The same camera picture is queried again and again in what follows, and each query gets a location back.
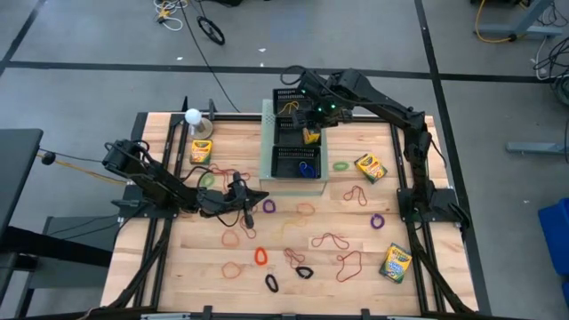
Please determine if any grey floor bar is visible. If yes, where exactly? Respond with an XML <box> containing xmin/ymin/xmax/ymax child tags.
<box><xmin>505</xmin><ymin>140</ymin><xmax>569</xmax><ymax>156</ymax></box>

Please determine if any green perforated metal shelf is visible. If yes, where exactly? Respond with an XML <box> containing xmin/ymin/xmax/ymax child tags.
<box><xmin>259</xmin><ymin>99</ymin><xmax>331</xmax><ymax>197</ymax></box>

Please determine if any yellow green crayon box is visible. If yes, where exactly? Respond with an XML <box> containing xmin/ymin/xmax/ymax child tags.
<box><xmin>378</xmin><ymin>242</ymin><xmax>413</xmax><ymax>284</ymax></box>
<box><xmin>354</xmin><ymin>152</ymin><xmax>389</xmax><ymax>185</ymax></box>
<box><xmin>302</xmin><ymin>127</ymin><xmax>322</xmax><ymax>147</ymax></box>
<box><xmin>189</xmin><ymin>138</ymin><xmax>214</xmax><ymax>166</ymax></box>

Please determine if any yellow floor cable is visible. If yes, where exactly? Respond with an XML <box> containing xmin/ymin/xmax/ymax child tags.
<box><xmin>474</xmin><ymin>0</ymin><xmax>517</xmax><ymax>44</ymax></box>

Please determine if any black ring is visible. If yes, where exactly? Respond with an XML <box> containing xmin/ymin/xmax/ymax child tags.
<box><xmin>196</xmin><ymin>15</ymin><xmax>227</xmax><ymax>46</ymax></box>

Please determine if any black slotted plastic basket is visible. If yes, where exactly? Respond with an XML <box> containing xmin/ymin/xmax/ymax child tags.
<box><xmin>269</xmin><ymin>145</ymin><xmax>323</xmax><ymax>180</ymax></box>
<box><xmin>271</xmin><ymin>87</ymin><xmax>322</xmax><ymax>117</ymax></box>
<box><xmin>273</xmin><ymin>115</ymin><xmax>324</xmax><ymax>148</ymax></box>

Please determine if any grey metal desk base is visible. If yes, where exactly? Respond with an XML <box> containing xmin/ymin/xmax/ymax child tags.
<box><xmin>15</xmin><ymin>215</ymin><xmax>122</xmax><ymax>319</ymax></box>

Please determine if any grey desk leg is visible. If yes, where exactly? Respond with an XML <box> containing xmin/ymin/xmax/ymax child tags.
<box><xmin>477</xmin><ymin>0</ymin><xmax>564</xmax><ymax>39</ymax></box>

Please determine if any black aluminium table frame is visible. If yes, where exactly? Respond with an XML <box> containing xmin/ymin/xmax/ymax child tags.
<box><xmin>100</xmin><ymin>110</ymin><xmax>493</xmax><ymax>320</ymax></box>

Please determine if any white bulb table lamp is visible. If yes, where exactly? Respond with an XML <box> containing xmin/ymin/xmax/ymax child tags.
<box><xmin>183</xmin><ymin>108</ymin><xmax>214</xmax><ymax>140</ymax></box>

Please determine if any red rubber band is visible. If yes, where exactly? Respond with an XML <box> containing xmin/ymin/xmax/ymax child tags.
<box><xmin>335</xmin><ymin>250</ymin><xmax>364</xmax><ymax>284</ymax></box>
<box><xmin>283</xmin><ymin>247</ymin><xmax>307</xmax><ymax>269</ymax></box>
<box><xmin>342</xmin><ymin>185</ymin><xmax>369</xmax><ymax>207</ymax></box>
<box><xmin>310</xmin><ymin>232</ymin><xmax>351</xmax><ymax>251</ymax></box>
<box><xmin>207</xmin><ymin>163</ymin><xmax>252</xmax><ymax>192</ymax></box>
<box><xmin>238</xmin><ymin>212</ymin><xmax>258</xmax><ymax>240</ymax></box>

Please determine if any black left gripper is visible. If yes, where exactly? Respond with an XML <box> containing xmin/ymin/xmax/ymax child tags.
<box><xmin>197</xmin><ymin>171</ymin><xmax>270</xmax><ymax>230</ymax></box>

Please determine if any blue plastic bin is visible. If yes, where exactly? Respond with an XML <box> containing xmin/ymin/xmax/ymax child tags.
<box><xmin>537</xmin><ymin>202</ymin><xmax>569</xmax><ymax>312</ymax></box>

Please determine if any blue coil keychain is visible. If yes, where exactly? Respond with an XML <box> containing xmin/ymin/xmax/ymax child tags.
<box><xmin>297</xmin><ymin>160</ymin><xmax>317</xmax><ymax>179</ymax></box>

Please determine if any white yellow cable bundle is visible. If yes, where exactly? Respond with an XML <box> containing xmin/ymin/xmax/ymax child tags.
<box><xmin>153</xmin><ymin>0</ymin><xmax>190</xmax><ymax>32</ymax></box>

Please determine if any black cable tangle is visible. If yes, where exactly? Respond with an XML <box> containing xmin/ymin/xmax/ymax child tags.
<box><xmin>533</xmin><ymin>37</ymin><xmax>569</xmax><ymax>108</ymax></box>

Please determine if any long black cable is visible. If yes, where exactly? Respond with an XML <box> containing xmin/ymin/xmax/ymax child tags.
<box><xmin>177</xmin><ymin>0</ymin><xmax>244</xmax><ymax>115</ymax></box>

